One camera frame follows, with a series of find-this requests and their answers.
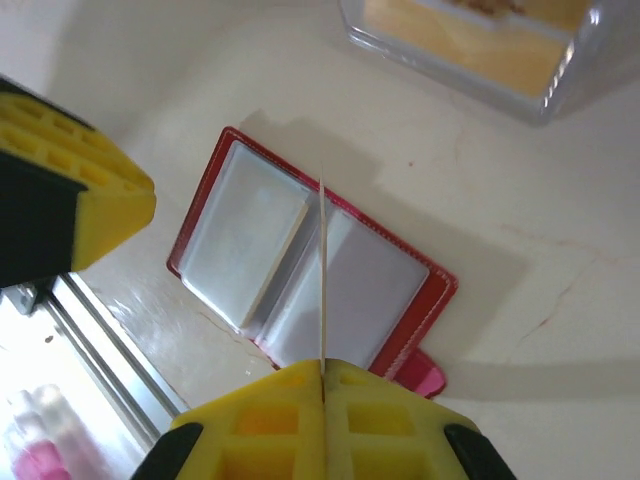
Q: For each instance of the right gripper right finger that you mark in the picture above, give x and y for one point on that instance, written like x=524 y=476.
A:
x=400 y=435

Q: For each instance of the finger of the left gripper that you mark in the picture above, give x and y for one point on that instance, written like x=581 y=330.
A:
x=60 y=117
x=50 y=215

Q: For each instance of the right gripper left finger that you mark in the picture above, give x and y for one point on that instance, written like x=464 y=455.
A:
x=250 y=435

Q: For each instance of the red leather card holder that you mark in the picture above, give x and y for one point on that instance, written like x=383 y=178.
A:
x=440 y=295

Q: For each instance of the clear and pink pill organizer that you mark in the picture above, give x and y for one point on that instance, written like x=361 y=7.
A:
x=40 y=460

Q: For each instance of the clear plastic box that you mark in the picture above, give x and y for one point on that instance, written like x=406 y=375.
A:
x=500 y=97

